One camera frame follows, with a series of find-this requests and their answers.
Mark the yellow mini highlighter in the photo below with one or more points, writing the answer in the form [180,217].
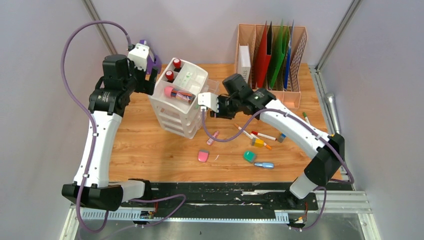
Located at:
[256,142]

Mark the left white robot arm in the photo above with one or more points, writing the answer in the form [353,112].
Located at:
[122,76]

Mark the pink mini highlighter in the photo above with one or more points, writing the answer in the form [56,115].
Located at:
[211,140]

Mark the blue folder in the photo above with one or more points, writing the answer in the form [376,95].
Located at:
[287,64]

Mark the red round stamp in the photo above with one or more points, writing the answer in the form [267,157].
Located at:
[177,63]

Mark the purple object at wall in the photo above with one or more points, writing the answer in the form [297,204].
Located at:
[153,60]

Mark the red folder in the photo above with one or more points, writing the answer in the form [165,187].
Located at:
[263,56]

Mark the white plastic drawer unit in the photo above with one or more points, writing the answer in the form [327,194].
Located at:
[175,101]

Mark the red black stamp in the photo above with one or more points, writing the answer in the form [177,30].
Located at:
[170,76]

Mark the pink highlighter pack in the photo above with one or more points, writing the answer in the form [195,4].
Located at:
[182,96]

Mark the blue mini highlighter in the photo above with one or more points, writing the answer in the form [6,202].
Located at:
[264,165]

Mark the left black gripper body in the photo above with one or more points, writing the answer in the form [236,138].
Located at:
[139,80]

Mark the green cap white marker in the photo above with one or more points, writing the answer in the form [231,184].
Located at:
[305,116]

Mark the pink plastic file organizer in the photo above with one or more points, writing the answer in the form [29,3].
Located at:
[249,34]

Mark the red cap white marker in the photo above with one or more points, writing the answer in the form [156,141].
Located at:
[263,135]

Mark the green folder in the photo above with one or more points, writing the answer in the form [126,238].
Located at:
[279,51]

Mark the white hardcover book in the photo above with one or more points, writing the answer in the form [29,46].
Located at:
[244,62]

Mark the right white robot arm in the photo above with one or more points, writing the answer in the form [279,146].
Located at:
[326,151]

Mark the teal eraser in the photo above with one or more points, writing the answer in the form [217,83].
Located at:
[249,156]

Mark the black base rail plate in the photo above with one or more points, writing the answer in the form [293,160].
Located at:
[226,200]

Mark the blue grey eraser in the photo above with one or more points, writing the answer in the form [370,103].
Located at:
[281,137]

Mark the pink eraser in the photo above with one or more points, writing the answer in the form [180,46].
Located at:
[203,156]

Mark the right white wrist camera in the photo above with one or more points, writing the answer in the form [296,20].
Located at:
[208,100]

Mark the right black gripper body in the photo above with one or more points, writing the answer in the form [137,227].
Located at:
[228,108]

